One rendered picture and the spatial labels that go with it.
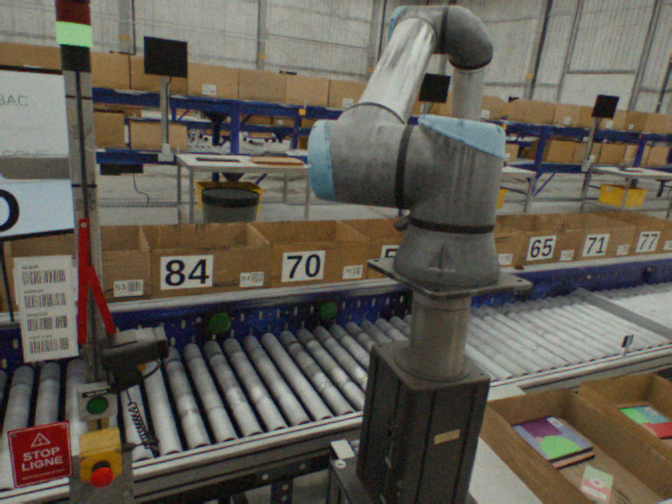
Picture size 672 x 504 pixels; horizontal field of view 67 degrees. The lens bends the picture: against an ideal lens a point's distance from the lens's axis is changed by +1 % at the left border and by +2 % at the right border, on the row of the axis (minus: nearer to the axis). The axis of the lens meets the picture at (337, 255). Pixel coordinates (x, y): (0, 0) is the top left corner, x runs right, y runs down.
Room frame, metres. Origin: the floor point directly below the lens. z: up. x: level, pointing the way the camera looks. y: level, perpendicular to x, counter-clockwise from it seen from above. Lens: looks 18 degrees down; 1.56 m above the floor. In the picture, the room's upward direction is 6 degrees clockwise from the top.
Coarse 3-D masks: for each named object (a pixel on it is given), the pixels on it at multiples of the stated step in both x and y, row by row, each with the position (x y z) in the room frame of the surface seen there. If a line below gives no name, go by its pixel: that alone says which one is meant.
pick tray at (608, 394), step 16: (592, 384) 1.28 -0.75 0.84; (608, 384) 1.30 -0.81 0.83; (624, 384) 1.32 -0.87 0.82; (640, 384) 1.34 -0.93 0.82; (656, 384) 1.34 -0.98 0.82; (592, 400) 1.21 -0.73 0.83; (608, 400) 1.30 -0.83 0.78; (624, 400) 1.33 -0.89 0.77; (640, 400) 1.35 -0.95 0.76; (656, 400) 1.33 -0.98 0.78; (608, 416) 1.16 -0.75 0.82; (624, 416) 1.12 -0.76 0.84; (640, 432) 1.07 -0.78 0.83; (656, 448) 1.03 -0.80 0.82
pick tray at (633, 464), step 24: (504, 408) 1.14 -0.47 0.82; (528, 408) 1.17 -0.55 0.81; (552, 408) 1.21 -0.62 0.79; (576, 408) 1.18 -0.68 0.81; (480, 432) 1.10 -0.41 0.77; (504, 432) 1.03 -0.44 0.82; (576, 432) 1.16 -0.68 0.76; (600, 432) 1.11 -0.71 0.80; (624, 432) 1.06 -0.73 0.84; (504, 456) 1.02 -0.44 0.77; (528, 456) 0.96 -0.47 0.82; (600, 456) 1.07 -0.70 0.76; (624, 456) 1.04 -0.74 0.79; (648, 456) 0.99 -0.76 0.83; (528, 480) 0.94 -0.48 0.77; (552, 480) 0.89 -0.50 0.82; (576, 480) 0.97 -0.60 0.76; (624, 480) 0.99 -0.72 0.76; (648, 480) 0.98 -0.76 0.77
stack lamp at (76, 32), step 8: (56, 8) 0.84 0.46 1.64; (64, 8) 0.84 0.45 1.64; (72, 8) 0.84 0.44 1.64; (80, 8) 0.84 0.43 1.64; (88, 8) 0.86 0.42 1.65; (56, 16) 0.84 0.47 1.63; (64, 16) 0.84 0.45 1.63; (72, 16) 0.84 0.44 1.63; (80, 16) 0.84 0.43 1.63; (88, 16) 0.86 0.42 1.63; (56, 24) 0.84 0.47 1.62; (64, 24) 0.84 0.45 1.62; (72, 24) 0.84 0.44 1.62; (80, 24) 0.84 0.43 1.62; (88, 24) 0.86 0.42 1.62; (56, 32) 0.85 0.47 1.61; (64, 32) 0.84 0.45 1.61; (72, 32) 0.84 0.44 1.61; (80, 32) 0.84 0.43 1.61; (88, 32) 0.86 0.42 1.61; (64, 40) 0.84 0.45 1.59; (72, 40) 0.84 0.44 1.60; (80, 40) 0.84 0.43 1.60; (88, 40) 0.86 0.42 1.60
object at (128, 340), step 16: (112, 336) 0.84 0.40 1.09; (128, 336) 0.84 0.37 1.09; (144, 336) 0.84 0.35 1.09; (160, 336) 0.85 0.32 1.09; (112, 352) 0.80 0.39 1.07; (128, 352) 0.81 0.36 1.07; (144, 352) 0.82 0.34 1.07; (160, 352) 0.84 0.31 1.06; (112, 368) 0.80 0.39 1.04; (128, 368) 0.83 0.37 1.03; (144, 368) 0.85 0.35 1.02; (128, 384) 0.82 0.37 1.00
